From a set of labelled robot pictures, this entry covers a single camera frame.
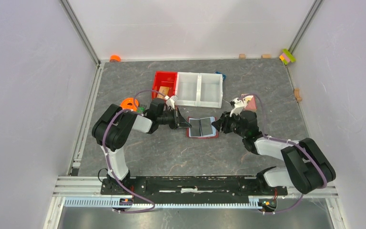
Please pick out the aluminium frame rail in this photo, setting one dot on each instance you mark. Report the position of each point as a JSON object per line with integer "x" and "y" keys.
{"x": 101, "y": 192}

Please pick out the gold striped credit card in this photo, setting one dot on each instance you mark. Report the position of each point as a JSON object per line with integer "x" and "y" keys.
{"x": 163, "y": 91}

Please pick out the orange tape roll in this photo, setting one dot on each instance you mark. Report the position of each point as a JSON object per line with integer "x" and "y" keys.
{"x": 114, "y": 58}

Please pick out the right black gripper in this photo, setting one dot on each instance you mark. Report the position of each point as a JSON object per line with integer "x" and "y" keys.
{"x": 224, "y": 121}

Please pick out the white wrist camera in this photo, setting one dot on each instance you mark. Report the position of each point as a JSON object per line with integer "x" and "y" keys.
{"x": 237, "y": 104}
{"x": 170, "y": 101}

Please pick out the red card holder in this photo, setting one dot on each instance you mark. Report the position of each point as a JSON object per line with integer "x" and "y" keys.
{"x": 215, "y": 134}

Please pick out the blue object behind bin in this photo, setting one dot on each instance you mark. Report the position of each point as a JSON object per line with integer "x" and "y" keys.
{"x": 223, "y": 75}

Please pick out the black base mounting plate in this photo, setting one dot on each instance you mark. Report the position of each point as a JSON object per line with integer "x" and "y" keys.
{"x": 199, "y": 189}

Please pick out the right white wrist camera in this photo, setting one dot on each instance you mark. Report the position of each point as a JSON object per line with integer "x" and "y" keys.
{"x": 237, "y": 104}

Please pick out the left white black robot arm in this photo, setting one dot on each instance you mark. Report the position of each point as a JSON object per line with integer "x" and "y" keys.
{"x": 113, "y": 128}

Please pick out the black credit card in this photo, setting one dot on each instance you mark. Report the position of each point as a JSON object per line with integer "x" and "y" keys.
{"x": 195, "y": 130}
{"x": 206, "y": 126}

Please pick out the white two-compartment bin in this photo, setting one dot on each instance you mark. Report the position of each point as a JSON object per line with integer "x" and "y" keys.
{"x": 199, "y": 90}

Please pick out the wooden arch block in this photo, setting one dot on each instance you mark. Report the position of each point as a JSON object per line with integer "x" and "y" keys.
{"x": 297, "y": 95}

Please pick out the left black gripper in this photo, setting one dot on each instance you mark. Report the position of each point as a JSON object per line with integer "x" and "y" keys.
{"x": 179, "y": 121}

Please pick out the colourful stacked toy bricks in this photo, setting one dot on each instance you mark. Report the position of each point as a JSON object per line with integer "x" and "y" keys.
{"x": 286, "y": 57}

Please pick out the green toy brick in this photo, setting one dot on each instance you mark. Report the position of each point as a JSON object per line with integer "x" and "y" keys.
{"x": 141, "y": 109}

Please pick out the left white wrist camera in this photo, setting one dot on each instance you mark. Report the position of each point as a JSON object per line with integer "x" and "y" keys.
{"x": 170, "y": 101}

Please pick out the orange letter e toy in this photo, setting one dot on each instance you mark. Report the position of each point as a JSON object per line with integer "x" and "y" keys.
{"x": 130, "y": 103}

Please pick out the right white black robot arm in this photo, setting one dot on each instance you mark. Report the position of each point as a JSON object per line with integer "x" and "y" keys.
{"x": 306, "y": 167}

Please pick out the red plastic bin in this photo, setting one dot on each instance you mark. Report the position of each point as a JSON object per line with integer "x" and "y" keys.
{"x": 164, "y": 78}

